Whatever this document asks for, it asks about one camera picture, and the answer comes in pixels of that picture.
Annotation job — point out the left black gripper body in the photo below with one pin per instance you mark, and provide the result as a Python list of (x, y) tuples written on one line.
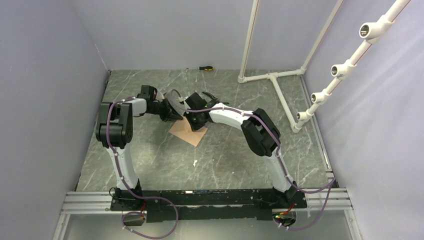
[(162, 109)]

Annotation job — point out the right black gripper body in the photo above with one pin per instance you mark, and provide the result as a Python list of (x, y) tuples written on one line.
[(194, 120)]

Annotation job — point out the brown paper envelope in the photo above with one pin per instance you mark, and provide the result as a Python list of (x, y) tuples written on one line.
[(182, 130)]

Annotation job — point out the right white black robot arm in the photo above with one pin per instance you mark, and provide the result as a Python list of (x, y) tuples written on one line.
[(261, 134)]

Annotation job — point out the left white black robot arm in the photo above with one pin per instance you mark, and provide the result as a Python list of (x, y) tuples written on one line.
[(115, 130)]

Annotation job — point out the black pliers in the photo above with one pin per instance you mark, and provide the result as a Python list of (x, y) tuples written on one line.
[(213, 100)]

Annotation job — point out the yellow black screwdriver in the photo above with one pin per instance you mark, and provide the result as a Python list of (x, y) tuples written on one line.
[(202, 68)]

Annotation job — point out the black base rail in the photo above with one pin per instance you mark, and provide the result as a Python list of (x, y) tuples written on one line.
[(211, 204)]

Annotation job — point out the aluminium frame rail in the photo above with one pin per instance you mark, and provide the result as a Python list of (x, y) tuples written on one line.
[(99, 202)]

